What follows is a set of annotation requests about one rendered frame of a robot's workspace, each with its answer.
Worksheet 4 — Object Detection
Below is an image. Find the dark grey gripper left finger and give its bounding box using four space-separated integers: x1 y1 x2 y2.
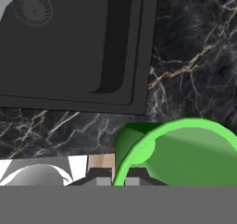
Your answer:
66 167 113 187

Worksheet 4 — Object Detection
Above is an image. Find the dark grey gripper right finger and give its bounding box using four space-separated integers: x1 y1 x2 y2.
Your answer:
124 167 169 187

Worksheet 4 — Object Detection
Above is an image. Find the green cup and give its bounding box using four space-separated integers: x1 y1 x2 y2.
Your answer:
112 118 237 187

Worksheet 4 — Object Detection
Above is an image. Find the dark grey sink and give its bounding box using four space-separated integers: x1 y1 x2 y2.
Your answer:
0 0 161 116

